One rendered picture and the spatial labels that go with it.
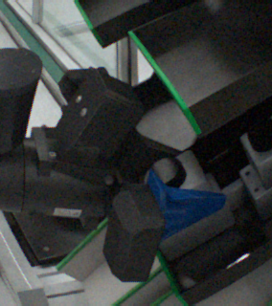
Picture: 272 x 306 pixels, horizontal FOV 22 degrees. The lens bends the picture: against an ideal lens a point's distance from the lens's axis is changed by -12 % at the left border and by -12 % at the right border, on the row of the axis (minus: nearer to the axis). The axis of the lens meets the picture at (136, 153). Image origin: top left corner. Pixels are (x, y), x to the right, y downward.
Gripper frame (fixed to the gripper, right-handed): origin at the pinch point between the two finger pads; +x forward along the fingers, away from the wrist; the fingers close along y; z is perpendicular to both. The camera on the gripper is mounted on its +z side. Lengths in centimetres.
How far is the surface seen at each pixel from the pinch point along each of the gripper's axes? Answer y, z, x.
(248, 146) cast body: -1.7, 4.4, 4.6
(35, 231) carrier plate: 32.8, -29.8, -2.6
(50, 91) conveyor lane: 85, -33, 8
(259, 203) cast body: -4.3, 0.9, 5.8
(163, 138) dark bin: 12.0, -2.8, 3.2
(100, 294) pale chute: 14.2, -25.3, 1.6
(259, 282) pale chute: -1.3, -11.4, 12.3
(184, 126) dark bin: 11.9, -1.5, 4.9
